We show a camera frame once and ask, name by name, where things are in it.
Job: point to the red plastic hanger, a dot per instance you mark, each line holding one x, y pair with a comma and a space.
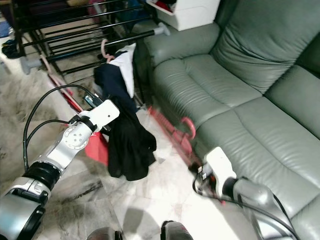
180, 142

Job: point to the black garment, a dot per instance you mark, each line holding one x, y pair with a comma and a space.
130, 150

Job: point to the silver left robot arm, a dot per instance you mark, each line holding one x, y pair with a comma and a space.
75, 140

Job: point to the white hanger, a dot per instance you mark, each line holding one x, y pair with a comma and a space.
104, 50

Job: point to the pale pink hanger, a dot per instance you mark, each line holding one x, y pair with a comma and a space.
47, 65

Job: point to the silver robot right leg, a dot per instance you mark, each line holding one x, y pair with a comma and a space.
180, 232

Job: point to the silver robot leg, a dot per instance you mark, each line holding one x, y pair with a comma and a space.
180, 232
102, 235

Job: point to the grey green leather sofa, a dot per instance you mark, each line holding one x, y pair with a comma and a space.
230, 75

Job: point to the silver robot left leg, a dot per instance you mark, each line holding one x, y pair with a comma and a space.
102, 235

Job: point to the navy and white garment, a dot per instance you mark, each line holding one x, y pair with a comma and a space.
112, 80

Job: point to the black metal drying rack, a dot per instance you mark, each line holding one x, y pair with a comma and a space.
162, 29

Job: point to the white storage box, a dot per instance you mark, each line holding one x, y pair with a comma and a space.
195, 17

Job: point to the dark cloth heap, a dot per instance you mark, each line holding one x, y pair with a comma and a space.
14, 49

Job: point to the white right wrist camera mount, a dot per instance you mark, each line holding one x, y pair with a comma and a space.
221, 165

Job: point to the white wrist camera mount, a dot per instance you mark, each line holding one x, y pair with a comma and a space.
221, 165
105, 114

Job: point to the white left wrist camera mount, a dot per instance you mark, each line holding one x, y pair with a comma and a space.
105, 114

